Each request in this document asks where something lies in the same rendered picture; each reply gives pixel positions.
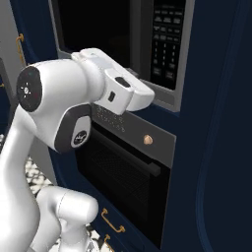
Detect gold drawer handle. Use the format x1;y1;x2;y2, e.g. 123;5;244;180
99;208;127;234
103;233;116;252

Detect black and grey microwave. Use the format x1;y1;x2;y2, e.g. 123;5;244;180
47;0;197;113

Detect gold cabinet handle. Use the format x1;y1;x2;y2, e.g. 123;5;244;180
15;32;27;67

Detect black built-in oven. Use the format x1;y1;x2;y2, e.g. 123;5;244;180
74;103;178;250

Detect dark blue tall cabinet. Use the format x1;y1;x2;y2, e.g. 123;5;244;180
9;0;252;252

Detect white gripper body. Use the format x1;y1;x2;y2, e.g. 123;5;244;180
125;72;157;113

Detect copper oven knob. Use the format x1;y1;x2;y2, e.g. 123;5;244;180
143;134;155;147

